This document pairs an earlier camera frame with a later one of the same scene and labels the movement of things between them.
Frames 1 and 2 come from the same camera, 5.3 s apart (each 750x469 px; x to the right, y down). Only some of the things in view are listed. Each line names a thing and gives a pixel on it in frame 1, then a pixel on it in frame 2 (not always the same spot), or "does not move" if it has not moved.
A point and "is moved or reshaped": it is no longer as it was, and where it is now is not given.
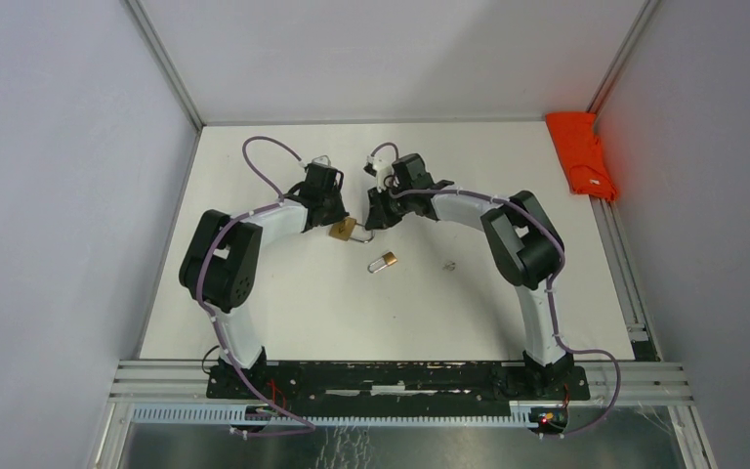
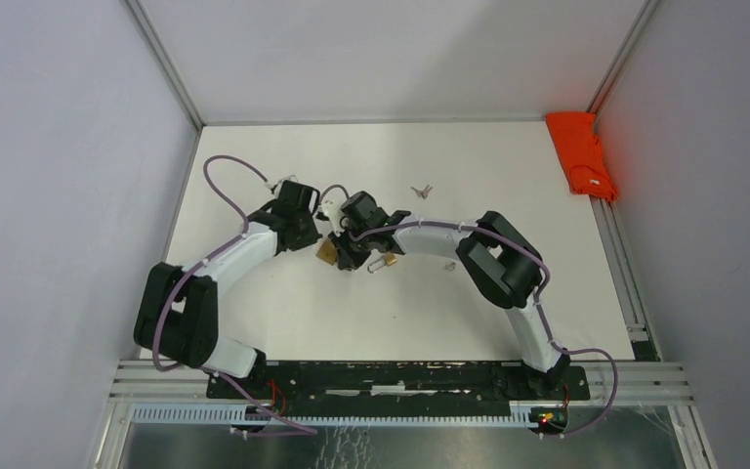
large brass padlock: (344, 228) is moved or reshaped
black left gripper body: (335, 210) → (308, 233)
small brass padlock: (388, 258) does not move
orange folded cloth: (580, 153) does not move
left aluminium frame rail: (166, 64) does not move
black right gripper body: (390, 209) → (354, 251)
